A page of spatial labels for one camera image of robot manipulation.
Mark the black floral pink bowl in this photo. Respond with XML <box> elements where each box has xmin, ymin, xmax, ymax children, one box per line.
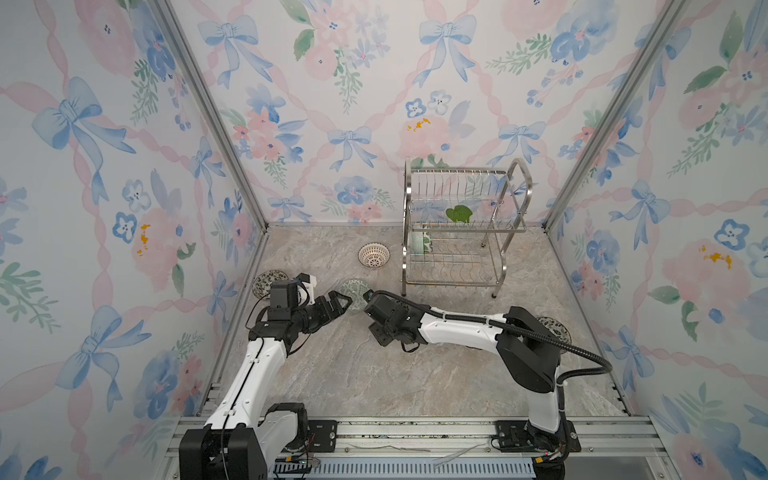
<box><xmin>252</xmin><ymin>270</ymin><xmax>290</xmax><ymax>299</ymax></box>

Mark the pale green grid bowl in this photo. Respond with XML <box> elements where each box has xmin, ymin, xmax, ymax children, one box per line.
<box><xmin>408</xmin><ymin>231</ymin><xmax>426</xmax><ymax>255</ymax></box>

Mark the stainless steel dish rack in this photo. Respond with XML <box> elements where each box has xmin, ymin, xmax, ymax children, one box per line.
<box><xmin>400</xmin><ymin>159</ymin><xmax>534</xmax><ymax>298</ymax></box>

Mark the green monstera leaf bowl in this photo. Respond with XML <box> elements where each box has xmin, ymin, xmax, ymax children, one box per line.
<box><xmin>422</xmin><ymin>232</ymin><xmax>433</xmax><ymax>254</ymax></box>

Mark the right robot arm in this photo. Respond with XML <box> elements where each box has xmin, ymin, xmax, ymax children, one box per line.
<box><xmin>364</xmin><ymin>290</ymin><xmax>572</xmax><ymax>461</ymax></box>

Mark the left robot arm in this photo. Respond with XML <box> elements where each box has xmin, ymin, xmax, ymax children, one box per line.
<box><xmin>178</xmin><ymin>274</ymin><xmax>354</xmax><ymax>479</ymax></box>

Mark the green leaf-shaped dish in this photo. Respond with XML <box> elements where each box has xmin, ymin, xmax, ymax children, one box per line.
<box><xmin>445</xmin><ymin>204</ymin><xmax>473</xmax><ymax>224</ymax></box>

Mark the maroon patterned white bowl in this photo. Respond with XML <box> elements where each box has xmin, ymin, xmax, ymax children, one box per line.
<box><xmin>358</xmin><ymin>242</ymin><xmax>391</xmax><ymax>269</ymax></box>

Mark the dark floral bowl right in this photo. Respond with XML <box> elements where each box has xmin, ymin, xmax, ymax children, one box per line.
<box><xmin>538</xmin><ymin>316</ymin><xmax>572</xmax><ymax>344</ymax></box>

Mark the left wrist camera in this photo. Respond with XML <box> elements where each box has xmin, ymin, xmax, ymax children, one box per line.
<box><xmin>296</xmin><ymin>273</ymin><xmax>317</xmax><ymax>298</ymax></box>

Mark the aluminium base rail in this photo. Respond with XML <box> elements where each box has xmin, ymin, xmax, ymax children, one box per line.
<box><xmin>158</xmin><ymin>416</ymin><xmax>676</xmax><ymax>480</ymax></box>

